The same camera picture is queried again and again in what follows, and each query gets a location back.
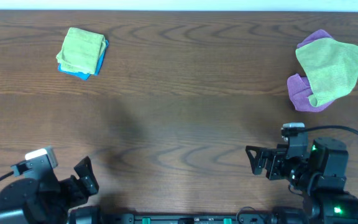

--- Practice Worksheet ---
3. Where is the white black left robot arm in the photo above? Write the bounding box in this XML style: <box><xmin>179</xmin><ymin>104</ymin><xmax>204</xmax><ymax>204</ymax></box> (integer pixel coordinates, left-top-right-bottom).
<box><xmin>0</xmin><ymin>155</ymin><xmax>99</xmax><ymax>224</ymax></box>

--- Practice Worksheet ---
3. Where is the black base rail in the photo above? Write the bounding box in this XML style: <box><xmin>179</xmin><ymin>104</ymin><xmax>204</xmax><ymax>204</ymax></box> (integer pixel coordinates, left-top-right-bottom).
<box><xmin>67</xmin><ymin>213</ymin><xmax>309</xmax><ymax>224</ymax></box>

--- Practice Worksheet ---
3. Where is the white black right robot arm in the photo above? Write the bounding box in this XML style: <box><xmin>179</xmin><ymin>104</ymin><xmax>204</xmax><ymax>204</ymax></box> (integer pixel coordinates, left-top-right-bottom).
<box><xmin>246</xmin><ymin>138</ymin><xmax>358</xmax><ymax>223</ymax></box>

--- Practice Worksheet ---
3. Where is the light green cloth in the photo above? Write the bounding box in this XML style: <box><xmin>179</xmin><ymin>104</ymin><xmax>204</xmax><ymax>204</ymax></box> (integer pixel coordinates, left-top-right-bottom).
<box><xmin>56</xmin><ymin>27</ymin><xmax>107</xmax><ymax>75</ymax></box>

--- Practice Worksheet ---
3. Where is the folded blue cloth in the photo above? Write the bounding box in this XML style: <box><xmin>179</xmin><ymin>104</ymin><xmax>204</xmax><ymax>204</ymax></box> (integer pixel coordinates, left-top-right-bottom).
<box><xmin>58</xmin><ymin>40</ymin><xmax>109</xmax><ymax>80</ymax></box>

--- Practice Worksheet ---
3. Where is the olive green cloth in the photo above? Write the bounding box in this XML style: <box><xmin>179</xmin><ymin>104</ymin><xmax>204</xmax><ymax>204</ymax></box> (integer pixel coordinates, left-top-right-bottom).
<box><xmin>295</xmin><ymin>38</ymin><xmax>358</xmax><ymax>107</ymax></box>

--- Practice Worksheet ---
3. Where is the purple cloth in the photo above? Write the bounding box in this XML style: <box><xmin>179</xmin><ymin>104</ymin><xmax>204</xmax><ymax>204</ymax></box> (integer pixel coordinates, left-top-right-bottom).
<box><xmin>287</xmin><ymin>29</ymin><xmax>333</xmax><ymax>113</ymax></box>

